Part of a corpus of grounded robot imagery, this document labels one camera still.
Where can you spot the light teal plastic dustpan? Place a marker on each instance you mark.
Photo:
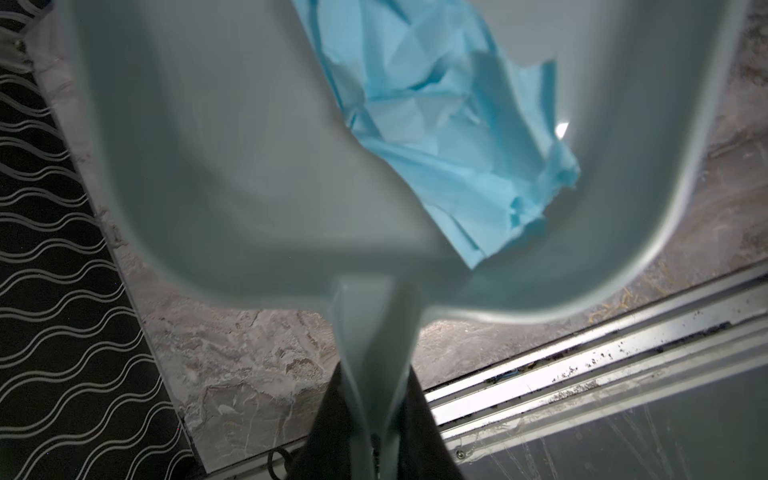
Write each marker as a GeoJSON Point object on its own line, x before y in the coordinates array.
{"type": "Point", "coordinates": [227, 164]}

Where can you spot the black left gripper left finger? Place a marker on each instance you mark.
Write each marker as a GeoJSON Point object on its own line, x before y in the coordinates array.
{"type": "Point", "coordinates": [325, 454]}

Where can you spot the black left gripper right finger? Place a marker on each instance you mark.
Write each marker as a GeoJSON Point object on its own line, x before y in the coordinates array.
{"type": "Point", "coordinates": [422, 452]}

